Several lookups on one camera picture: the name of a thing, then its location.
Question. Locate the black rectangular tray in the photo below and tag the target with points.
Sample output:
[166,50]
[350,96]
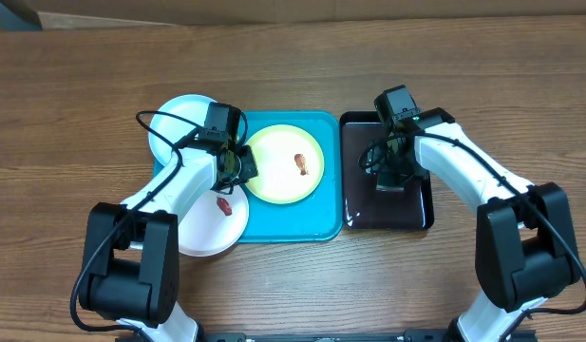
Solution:
[365,206]

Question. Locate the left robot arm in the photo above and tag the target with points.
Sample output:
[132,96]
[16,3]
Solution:
[130,273]

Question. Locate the red stain on yellow plate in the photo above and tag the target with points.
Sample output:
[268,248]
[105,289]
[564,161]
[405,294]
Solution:
[300,162]

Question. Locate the pink plate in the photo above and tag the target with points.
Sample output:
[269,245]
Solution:
[206,231]

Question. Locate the green sponge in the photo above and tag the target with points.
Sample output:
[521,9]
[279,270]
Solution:
[391,182]

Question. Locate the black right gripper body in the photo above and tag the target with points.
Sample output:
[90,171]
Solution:
[403,165]

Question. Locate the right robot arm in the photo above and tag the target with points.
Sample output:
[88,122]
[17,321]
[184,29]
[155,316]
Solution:
[526,257]

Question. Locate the teal plastic tray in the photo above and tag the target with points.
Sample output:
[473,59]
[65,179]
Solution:
[317,217]

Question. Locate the light blue plate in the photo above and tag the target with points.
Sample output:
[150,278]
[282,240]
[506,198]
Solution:
[192,107]

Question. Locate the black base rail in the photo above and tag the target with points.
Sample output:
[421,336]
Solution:
[414,335]

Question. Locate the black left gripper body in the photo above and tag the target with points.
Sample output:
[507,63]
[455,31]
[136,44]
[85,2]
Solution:
[244,168]

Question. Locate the red stain on pink plate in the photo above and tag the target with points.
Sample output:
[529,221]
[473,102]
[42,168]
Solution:
[224,205]

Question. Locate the cardboard backdrop panel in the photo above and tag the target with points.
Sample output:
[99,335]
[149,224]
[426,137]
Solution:
[233,12]

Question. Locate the yellow green plate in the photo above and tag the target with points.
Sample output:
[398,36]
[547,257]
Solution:
[279,180]

